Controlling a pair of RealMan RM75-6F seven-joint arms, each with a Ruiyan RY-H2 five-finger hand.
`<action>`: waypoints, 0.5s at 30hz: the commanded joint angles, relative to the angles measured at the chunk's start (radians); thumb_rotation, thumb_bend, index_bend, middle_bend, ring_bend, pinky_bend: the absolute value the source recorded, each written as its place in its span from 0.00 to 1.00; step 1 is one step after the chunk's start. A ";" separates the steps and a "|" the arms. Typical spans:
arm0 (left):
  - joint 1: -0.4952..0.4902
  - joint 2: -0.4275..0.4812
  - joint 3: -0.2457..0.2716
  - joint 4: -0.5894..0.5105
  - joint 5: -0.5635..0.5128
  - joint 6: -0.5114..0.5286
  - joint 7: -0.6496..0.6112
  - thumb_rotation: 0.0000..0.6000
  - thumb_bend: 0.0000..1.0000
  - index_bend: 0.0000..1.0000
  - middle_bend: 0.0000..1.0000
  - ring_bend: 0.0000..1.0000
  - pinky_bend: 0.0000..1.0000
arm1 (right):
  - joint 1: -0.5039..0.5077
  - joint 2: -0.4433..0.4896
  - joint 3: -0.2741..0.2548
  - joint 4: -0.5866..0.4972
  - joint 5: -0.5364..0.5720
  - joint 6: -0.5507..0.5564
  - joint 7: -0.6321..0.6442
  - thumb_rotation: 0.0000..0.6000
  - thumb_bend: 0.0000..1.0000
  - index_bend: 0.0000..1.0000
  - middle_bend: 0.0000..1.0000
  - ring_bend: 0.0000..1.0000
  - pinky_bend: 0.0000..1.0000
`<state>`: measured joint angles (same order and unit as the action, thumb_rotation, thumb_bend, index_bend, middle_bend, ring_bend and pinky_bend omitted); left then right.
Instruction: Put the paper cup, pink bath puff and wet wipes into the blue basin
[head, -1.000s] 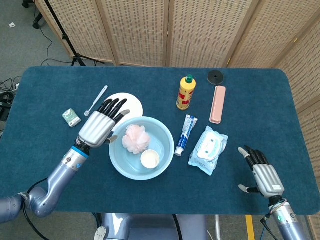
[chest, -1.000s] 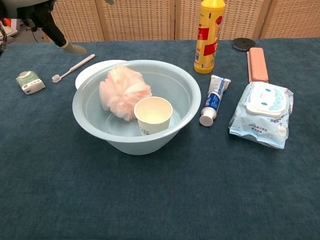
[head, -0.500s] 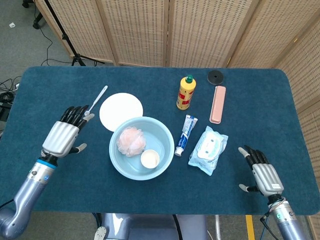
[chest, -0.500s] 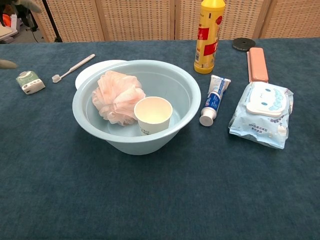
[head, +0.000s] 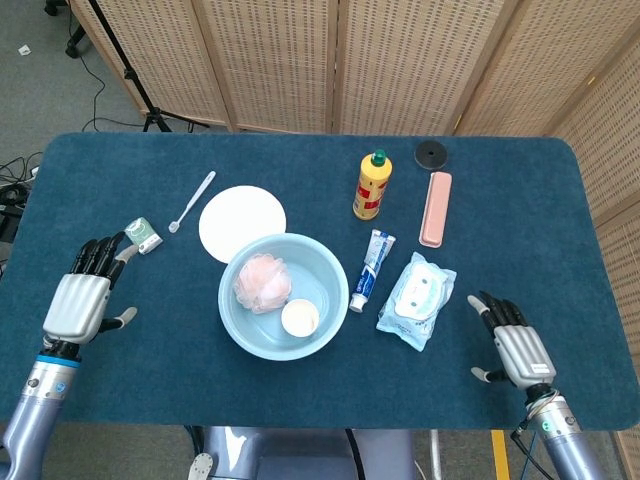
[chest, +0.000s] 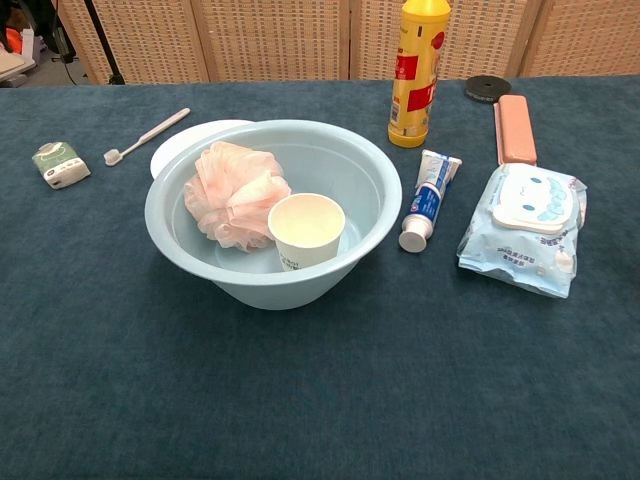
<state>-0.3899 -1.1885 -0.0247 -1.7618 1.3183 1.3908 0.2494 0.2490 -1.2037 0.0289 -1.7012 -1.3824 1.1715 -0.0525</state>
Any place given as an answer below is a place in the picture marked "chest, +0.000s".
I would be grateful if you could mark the yellow detergent bottle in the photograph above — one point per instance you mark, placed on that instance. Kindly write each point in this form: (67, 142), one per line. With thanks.
(417, 100)

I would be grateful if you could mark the black round disc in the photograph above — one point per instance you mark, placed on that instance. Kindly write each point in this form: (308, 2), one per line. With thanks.
(487, 85)

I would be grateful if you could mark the white paper cup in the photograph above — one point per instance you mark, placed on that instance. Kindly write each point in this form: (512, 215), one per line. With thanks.
(307, 225)

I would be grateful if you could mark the pink toothbrush case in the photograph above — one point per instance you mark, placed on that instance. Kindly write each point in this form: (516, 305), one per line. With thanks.
(515, 130)

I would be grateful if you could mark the light blue plastic basin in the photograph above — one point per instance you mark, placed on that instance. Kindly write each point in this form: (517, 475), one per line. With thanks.
(270, 295)

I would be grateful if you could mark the white round plate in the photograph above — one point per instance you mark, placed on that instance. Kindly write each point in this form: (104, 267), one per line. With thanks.
(159, 150)

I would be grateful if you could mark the dark blue table cloth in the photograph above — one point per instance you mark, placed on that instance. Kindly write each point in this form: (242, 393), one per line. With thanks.
(320, 390)

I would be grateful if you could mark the pink bath loofah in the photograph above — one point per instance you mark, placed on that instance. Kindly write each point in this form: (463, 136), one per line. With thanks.
(230, 185)

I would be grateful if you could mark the small green white pack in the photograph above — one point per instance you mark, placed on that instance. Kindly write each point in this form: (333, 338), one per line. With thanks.
(62, 167)

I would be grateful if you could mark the black tripod stand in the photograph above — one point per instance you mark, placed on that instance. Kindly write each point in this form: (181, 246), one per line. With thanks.
(102, 40)

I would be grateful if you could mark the white toothbrush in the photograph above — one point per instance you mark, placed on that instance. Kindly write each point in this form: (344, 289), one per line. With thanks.
(150, 132)

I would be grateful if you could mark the light blue wet wipes pack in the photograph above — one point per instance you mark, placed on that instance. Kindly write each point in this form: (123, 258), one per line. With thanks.
(520, 240)

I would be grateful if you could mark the blue white toothpaste tube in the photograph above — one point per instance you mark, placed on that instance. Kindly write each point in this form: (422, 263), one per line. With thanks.
(425, 200)

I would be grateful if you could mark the wicker folding screen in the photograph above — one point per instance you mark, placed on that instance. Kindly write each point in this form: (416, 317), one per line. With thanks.
(270, 40)

